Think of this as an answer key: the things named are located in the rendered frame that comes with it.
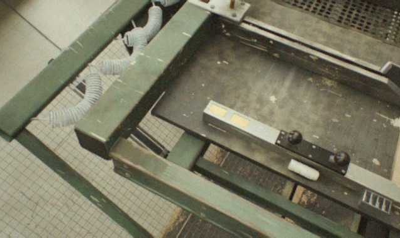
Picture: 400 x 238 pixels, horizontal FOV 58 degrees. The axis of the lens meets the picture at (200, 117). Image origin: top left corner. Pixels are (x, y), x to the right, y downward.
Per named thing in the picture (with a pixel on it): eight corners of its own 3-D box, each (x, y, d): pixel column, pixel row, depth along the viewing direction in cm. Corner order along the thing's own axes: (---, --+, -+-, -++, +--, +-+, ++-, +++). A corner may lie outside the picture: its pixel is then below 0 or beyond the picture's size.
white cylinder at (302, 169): (286, 170, 99) (314, 183, 98) (289, 165, 97) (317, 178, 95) (290, 162, 101) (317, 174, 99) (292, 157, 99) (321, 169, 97)
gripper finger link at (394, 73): (392, 58, 59) (418, 75, 61) (378, 74, 60) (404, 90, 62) (397, 62, 58) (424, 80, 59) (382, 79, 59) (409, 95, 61)
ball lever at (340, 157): (336, 170, 97) (348, 169, 84) (323, 164, 98) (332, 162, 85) (343, 157, 97) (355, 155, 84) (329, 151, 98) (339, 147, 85)
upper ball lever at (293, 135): (294, 151, 100) (299, 147, 87) (282, 145, 101) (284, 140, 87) (300, 138, 100) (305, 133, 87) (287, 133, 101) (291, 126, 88)
